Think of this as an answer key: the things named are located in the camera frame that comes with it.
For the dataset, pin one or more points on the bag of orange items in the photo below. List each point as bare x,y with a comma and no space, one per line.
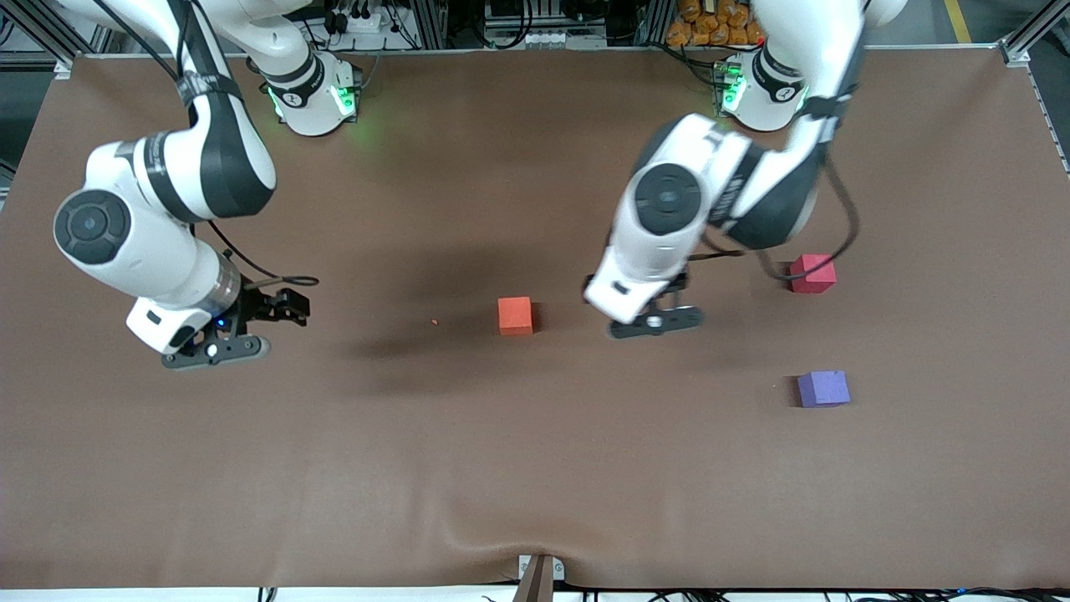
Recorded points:
710,25

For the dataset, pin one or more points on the white power strip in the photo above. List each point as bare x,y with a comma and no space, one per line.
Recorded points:
368,23

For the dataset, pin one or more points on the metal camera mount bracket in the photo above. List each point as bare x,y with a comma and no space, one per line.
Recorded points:
539,581

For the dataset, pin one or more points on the brown table cloth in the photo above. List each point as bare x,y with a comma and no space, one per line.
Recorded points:
535,435

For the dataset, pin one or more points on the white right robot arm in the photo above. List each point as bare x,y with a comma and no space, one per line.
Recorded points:
125,242

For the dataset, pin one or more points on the purple foam block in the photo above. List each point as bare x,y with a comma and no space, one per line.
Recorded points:
823,390

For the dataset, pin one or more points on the aluminium frame profile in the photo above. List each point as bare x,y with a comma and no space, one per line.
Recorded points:
428,23
50,38
1032,33
656,21

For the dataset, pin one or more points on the orange foam block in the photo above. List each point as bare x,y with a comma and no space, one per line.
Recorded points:
515,316

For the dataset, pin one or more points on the white connector strip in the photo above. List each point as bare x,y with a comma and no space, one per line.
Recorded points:
543,38

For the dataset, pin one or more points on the red foam block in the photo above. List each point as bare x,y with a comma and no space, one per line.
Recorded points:
815,276

